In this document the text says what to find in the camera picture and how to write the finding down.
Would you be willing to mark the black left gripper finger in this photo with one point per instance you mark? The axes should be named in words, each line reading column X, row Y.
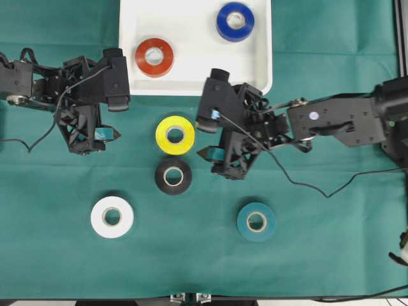
column 106, row 134

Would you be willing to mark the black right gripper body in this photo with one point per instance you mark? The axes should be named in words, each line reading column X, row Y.
column 258, row 128

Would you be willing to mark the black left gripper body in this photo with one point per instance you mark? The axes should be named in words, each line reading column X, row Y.
column 73, row 94

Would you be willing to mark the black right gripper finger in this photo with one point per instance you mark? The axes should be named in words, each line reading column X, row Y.
column 212, row 154

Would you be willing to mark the yellow tape roll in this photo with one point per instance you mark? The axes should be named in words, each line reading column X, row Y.
column 175, row 135

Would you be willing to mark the white tape roll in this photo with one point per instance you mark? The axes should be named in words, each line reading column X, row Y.
column 112, row 217

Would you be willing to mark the red tape roll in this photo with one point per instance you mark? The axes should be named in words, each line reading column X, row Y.
column 154, row 57

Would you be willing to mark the blue tape roll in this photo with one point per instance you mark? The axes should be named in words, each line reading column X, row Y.
column 235, row 21

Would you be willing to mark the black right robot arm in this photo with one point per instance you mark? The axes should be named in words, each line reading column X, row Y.
column 378, row 117

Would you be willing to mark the black tape roll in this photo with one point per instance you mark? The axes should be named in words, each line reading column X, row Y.
column 173, row 176

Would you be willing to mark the teal green tape roll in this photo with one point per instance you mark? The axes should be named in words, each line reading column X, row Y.
column 256, row 222

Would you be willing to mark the white plastic tray case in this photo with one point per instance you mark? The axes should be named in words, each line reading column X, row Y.
column 190, row 29

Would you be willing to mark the white connector at edge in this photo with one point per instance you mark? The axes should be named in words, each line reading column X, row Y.
column 401, row 259

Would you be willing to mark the metal bracket right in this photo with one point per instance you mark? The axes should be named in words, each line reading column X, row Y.
column 203, row 298

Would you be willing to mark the metal bracket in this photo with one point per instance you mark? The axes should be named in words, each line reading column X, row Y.
column 178, row 298
column 203, row 298

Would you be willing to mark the metal bracket left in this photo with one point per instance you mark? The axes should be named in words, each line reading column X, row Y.
column 178, row 298

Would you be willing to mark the aluminium frame rail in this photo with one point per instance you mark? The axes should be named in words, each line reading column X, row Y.
column 401, row 20

